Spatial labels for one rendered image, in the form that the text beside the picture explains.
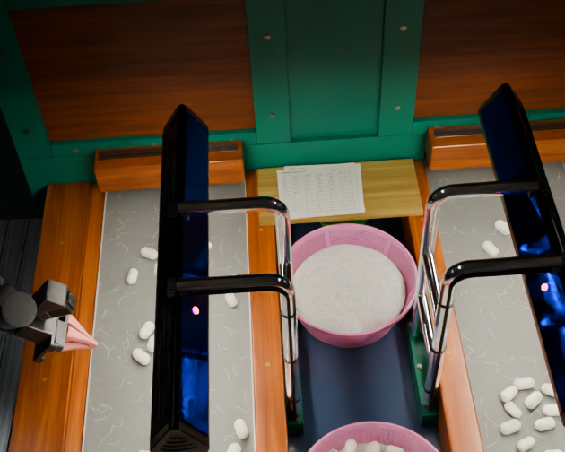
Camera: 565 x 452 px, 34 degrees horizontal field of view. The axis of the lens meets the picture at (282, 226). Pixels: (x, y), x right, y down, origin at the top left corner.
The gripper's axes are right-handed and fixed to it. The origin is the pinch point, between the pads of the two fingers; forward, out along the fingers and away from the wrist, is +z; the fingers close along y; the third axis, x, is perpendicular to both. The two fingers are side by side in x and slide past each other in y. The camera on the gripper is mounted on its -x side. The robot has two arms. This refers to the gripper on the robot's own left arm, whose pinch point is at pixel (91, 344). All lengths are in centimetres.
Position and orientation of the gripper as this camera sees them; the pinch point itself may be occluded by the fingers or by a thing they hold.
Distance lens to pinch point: 169.8
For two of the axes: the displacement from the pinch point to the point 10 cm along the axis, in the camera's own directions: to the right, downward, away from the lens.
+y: -0.5, -7.7, 6.4
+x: -6.2, 5.3, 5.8
